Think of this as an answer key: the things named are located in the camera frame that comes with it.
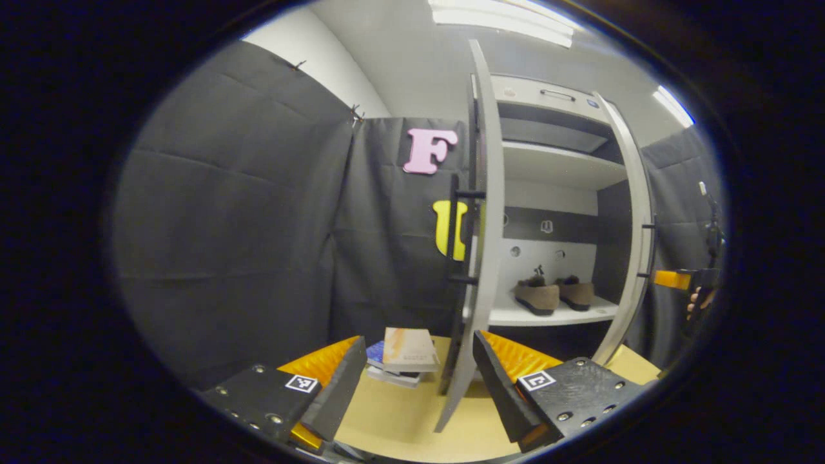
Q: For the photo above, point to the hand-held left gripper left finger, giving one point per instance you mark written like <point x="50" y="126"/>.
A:
<point x="338" y="393"/>

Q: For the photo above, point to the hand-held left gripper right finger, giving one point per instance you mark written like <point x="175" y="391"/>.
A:
<point x="501" y="399"/>

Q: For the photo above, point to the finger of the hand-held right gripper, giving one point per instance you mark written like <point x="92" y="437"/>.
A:
<point x="670" y="279"/>

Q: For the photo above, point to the white shoe cabinet door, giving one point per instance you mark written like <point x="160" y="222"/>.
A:
<point x="493" y="225"/>
<point x="641" y="193"/>

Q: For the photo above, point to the brown fuzzy shoe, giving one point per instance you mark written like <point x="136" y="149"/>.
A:
<point x="538" y="299"/>
<point x="577" y="295"/>

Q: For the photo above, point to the white shoe cabinet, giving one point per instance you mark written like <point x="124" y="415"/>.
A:
<point x="554" y="164"/>

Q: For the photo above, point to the white cabinet drawer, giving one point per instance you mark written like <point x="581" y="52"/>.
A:
<point x="522" y="90"/>

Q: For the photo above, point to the white book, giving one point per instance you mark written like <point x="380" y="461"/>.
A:
<point x="396" y="379"/>

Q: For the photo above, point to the black backdrop cloth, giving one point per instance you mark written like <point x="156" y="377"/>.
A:
<point x="677" y="187"/>
<point x="225" y="225"/>

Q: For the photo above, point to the beige book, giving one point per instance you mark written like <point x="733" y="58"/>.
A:
<point x="409" y="351"/>

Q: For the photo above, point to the ceiling light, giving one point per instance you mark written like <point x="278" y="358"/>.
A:
<point x="673" y="106"/>
<point x="503" y="19"/>

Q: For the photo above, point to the black binder clip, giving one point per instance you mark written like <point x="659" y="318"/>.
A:
<point x="296" y="64"/>
<point x="356" y="116"/>

